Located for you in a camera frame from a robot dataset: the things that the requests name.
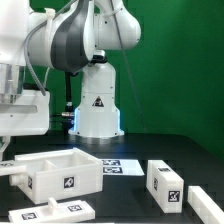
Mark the white cabinet block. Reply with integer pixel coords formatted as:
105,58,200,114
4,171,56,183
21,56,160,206
146,160,184,213

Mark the white cabinet box body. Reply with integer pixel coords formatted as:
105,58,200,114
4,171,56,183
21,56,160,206
9,148,103,204

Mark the white cabinet door panel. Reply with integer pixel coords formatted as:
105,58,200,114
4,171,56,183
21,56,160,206
0,161,26,176

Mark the grey corrugated cable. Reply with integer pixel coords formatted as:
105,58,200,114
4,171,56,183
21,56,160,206
23,0,79,97

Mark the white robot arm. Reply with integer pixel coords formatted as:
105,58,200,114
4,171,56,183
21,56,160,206
0,0,141,160

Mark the white bar piece right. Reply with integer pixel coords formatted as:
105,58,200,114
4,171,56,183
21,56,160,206
188,186,224,224

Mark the black camera on stand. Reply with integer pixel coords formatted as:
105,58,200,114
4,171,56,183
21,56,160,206
62,50,107,134

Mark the white marker sheet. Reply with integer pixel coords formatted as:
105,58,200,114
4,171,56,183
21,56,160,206
102,159,144,176

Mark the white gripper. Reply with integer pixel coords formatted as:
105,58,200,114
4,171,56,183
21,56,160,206
0,90,50,160

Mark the white door panel front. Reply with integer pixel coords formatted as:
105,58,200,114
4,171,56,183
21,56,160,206
8,198,95,224

